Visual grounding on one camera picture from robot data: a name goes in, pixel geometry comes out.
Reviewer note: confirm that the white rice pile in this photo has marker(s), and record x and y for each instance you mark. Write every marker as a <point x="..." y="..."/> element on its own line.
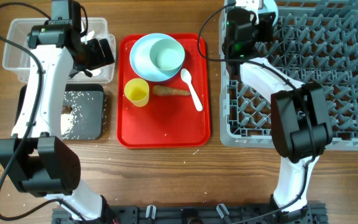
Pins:
<point x="67" y="123"/>

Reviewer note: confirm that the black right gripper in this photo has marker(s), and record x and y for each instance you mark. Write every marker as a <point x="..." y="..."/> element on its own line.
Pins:
<point x="265" y="22"/>

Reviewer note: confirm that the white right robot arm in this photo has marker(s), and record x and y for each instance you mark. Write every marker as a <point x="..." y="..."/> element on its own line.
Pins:
<point x="300" y="125"/>

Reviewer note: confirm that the light blue plate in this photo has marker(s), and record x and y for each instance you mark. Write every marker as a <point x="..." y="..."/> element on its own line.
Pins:
<point x="140" y="59"/>

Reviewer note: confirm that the light blue bowl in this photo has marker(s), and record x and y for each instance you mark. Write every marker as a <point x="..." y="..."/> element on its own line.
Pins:
<point x="270" y="6"/>

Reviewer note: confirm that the black plastic tray bin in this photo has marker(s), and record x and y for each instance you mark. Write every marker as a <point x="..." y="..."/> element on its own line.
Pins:
<point x="86" y="100"/>

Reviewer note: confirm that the black mounting rail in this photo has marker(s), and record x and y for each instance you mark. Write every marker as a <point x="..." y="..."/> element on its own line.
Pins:
<point x="315" y="213"/>

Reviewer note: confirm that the grey dishwasher rack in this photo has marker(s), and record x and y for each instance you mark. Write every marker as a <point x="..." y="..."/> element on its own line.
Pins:
<point x="313" y="41"/>

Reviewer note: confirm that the green bowl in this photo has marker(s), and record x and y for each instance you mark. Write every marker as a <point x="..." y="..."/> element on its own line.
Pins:
<point x="167" y="56"/>

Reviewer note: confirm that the red serving tray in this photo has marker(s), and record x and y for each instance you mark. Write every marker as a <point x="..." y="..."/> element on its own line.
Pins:
<point x="165" y="121"/>

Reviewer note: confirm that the brown food scrap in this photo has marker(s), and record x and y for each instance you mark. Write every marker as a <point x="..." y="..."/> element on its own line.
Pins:
<point x="66" y="109"/>

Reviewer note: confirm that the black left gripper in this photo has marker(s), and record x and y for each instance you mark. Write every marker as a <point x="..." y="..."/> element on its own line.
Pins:
<point x="98" y="59"/>

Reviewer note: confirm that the yellow plastic cup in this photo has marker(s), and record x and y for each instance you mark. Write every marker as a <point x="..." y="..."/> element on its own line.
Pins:
<point x="137" y="91"/>

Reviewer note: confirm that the white napkin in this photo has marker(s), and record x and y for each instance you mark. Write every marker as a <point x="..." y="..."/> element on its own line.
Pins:
<point x="93" y="71"/>

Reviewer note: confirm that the carrot piece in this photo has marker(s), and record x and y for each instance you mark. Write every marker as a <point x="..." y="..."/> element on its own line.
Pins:
<point x="160" y="90"/>

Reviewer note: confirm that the white plastic spoon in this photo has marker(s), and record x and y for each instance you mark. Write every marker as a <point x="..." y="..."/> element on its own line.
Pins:
<point x="186" y="77"/>

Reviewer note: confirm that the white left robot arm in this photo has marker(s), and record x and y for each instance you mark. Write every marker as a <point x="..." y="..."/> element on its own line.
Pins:
<point x="35" y="158"/>

